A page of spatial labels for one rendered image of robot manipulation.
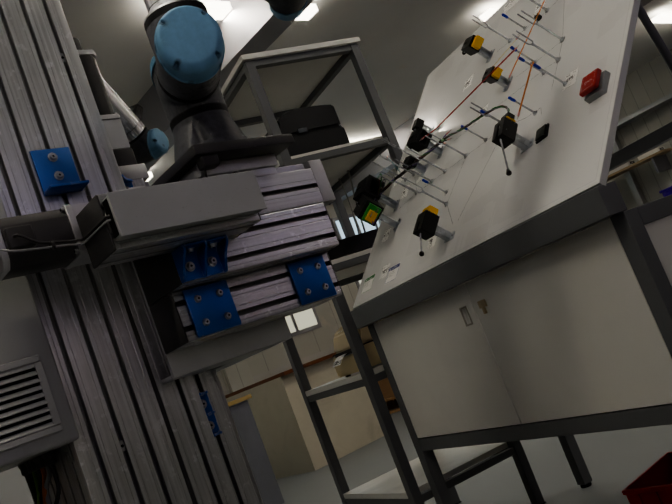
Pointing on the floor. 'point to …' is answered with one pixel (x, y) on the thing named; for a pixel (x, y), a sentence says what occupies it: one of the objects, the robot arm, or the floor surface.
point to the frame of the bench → (636, 248)
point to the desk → (255, 451)
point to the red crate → (652, 484)
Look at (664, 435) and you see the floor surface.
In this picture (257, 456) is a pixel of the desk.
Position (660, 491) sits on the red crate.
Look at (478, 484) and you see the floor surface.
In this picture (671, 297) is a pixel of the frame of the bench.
